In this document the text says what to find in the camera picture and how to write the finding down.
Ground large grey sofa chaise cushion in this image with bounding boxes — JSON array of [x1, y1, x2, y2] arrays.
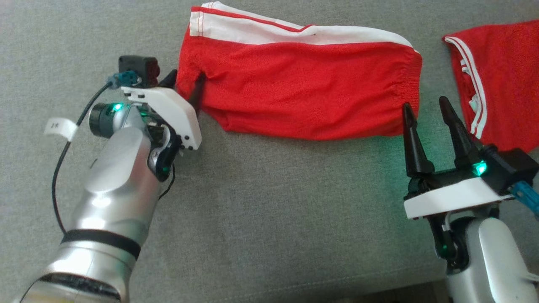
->
[[0, 0, 539, 303]]

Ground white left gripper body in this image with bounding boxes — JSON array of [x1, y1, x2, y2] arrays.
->
[[122, 86, 202, 182]]

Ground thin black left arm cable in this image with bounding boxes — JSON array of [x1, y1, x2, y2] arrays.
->
[[51, 82, 115, 235]]

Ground blue right camera connector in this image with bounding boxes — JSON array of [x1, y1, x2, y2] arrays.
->
[[511, 181, 539, 218]]

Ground blue camera connector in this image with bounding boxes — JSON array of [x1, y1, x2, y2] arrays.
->
[[511, 181, 539, 218], [107, 70, 142, 88]]

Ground red shorts with white stripe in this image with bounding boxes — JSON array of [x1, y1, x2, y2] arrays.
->
[[176, 1, 423, 141]]

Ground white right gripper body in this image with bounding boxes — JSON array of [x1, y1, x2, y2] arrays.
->
[[403, 162, 512, 220]]

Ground red Bulls 23 jersey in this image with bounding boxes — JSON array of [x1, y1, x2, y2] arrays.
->
[[443, 20, 539, 152]]

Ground blue left camera connector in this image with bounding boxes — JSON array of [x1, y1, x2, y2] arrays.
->
[[107, 70, 142, 88]]

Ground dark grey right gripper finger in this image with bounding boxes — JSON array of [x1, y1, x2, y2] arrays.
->
[[402, 102, 435, 178], [439, 96, 483, 169]]

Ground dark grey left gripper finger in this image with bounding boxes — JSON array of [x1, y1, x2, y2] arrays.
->
[[160, 69, 179, 89], [187, 74, 207, 118]]

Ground white paper cable tag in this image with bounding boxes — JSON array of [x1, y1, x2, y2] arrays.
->
[[44, 117, 79, 142]]

